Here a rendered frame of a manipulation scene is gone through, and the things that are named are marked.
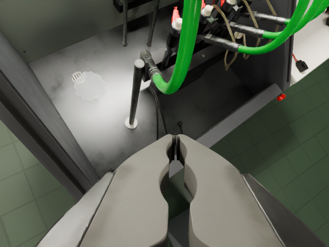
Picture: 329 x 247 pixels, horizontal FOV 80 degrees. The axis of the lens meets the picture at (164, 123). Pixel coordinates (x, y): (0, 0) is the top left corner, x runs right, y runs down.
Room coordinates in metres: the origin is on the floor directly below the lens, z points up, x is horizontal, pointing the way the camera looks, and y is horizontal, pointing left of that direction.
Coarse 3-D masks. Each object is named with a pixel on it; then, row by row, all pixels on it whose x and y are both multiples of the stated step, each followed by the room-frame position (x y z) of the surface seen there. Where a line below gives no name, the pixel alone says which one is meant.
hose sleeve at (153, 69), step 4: (144, 56) 0.19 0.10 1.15; (148, 56) 0.19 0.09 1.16; (148, 60) 0.18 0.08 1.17; (152, 60) 0.18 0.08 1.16; (148, 64) 0.17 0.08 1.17; (152, 64) 0.17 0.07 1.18; (148, 68) 0.16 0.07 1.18; (152, 68) 0.16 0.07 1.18; (156, 68) 0.16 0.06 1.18; (148, 72) 0.15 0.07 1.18; (152, 72) 0.15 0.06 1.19; (156, 72) 0.15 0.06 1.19; (160, 72) 0.16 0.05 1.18; (152, 76) 0.14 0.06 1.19; (152, 80) 0.14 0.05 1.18
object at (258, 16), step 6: (324, 0) 0.48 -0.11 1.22; (324, 6) 0.48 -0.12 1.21; (252, 12) 0.52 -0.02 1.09; (258, 12) 0.52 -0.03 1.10; (318, 12) 0.48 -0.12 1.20; (258, 18) 0.51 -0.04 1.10; (264, 18) 0.50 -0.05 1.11; (270, 18) 0.50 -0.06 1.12; (276, 18) 0.50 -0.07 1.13; (282, 18) 0.50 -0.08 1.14; (312, 18) 0.48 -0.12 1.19; (276, 24) 0.49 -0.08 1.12; (282, 24) 0.49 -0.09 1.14
